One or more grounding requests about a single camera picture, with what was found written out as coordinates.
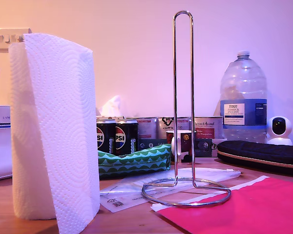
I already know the metallic paper towel stand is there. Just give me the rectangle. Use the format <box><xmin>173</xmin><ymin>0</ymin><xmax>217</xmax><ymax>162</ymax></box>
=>
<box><xmin>141</xmin><ymin>10</ymin><xmax>231</xmax><ymax>208</ymax></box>

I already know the white paper towel roll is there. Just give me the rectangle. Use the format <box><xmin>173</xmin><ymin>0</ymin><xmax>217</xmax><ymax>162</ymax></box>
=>
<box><xmin>9</xmin><ymin>33</ymin><xmax>101</xmax><ymax>234</ymax></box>

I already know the dark green box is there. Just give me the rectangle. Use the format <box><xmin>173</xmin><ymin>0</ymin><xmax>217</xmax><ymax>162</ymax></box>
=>
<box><xmin>137</xmin><ymin>138</ymin><xmax>167</xmax><ymax>150</ymax></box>

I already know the black Pepsi can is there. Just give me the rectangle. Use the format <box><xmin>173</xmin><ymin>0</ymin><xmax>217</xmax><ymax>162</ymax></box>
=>
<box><xmin>115</xmin><ymin>118</ymin><xmax>139</xmax><ymax>156</ymax></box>
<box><xmin>96</xmin><ymin>118</ymin><xmax>117</xmax><ymax>154</ymax></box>

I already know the white tissue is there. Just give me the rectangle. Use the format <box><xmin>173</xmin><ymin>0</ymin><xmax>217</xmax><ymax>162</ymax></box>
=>
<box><xmin>97</xmin><ymin>95</ymin><xmax>125</xmax><ymax>117</ymax></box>

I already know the white mug with dark print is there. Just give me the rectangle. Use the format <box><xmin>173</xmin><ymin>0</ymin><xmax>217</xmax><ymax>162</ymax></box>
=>
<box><xmin>166</xmin><ymin>130</ymin><xmax>197</xmax><ymax>163</ymax></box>

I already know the green wave-pattern pouch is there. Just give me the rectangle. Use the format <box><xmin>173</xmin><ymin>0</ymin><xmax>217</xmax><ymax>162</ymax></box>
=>
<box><xmin>97</xmin><ymin>143</ymin><xmax>172</xmax><ymax>180</ymax></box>

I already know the dark box with stickers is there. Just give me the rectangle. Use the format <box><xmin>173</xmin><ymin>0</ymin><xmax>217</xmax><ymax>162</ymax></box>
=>
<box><xmin>194</xmin><ymin>138</ymin><xmax>227</xmax><ymax>157</ymax></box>

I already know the clear plastic bag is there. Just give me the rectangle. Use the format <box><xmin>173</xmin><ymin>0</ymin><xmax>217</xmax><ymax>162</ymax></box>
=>
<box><xmin>99</xmin><ymin>173</ymin><xmax>179</xmax><ymax>213</ymax></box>

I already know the white paper sheet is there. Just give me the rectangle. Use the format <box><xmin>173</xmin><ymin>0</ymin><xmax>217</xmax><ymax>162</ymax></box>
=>
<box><xmin>170</xmin><ymin>167</ymin><xmax>242</xmax><ymax>183</ymax></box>

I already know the large clear water bottle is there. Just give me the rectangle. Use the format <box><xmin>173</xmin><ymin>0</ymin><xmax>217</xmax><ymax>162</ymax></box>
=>
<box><xmin>219</xmin><ymin>50</ymin><xmax>268</xmax><ymax>144</ymax></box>

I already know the dark zipped pencil case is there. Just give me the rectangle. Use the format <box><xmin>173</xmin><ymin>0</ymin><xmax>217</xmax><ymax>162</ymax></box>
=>
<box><xmin>217</xmin><ymin>140</ymin><xmax>293</xmax><ymax>177</ymax></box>

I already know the pink envelope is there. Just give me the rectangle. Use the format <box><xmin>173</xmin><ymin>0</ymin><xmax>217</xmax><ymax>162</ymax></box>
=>
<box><xmin>150</xmin><ymin>175</ymin><xmax>293</xmax><ymax>234</ymax></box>

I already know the white rectangular box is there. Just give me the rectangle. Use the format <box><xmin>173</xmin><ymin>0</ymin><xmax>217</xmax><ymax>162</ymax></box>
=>
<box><xmin>0</xmin><ymin>105</ymin><xmax>13</xmax><ymax>182</ymax></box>

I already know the small white round camera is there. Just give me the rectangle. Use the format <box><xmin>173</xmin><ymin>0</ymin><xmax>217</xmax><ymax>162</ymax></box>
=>
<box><xmin>265</xmin><ymin>116</ymin><xmax>293</xmax><ymax>146</ymax></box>

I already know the white wall switch plate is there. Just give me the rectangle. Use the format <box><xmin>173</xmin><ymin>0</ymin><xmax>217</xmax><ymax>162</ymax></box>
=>
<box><xmin>0</xmin><ymin>28</ymin><xmax>32</xmax><ymax>53</ymax></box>

